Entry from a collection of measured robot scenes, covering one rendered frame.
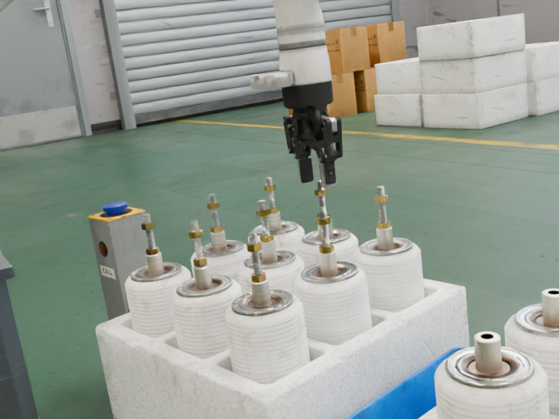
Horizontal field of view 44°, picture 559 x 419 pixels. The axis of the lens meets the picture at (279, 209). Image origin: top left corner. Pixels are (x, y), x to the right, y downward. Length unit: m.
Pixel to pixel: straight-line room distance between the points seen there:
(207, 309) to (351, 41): 4.12
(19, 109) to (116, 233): 4.96
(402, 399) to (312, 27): 0.52
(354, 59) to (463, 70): 1.39
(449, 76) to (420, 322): 2.87
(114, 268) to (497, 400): 0.72
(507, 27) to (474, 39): 0.24
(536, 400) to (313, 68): 0.56
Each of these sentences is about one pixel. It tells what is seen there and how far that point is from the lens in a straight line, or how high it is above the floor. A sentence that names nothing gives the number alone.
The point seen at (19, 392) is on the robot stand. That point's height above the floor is 0.11.
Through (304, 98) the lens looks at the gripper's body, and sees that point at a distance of 1.00.
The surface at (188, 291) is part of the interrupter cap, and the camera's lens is 0.91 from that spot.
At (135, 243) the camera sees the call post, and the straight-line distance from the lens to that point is 1.15.
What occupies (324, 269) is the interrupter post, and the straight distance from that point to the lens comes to 0.90.
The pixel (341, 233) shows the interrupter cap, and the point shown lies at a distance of 1.07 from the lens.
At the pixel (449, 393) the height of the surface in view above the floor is 0.24.
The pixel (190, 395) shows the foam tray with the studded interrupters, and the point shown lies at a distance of 0.89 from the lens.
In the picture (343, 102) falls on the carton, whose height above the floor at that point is 0.10.
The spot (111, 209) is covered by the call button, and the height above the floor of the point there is 0.33.
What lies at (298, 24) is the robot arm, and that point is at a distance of 0.99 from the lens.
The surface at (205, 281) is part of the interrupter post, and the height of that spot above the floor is 0.26.
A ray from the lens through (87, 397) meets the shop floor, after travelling 1.28.
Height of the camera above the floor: 0.55
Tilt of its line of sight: 13 degrees down
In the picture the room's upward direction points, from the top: 8 degrees counter-clockwise
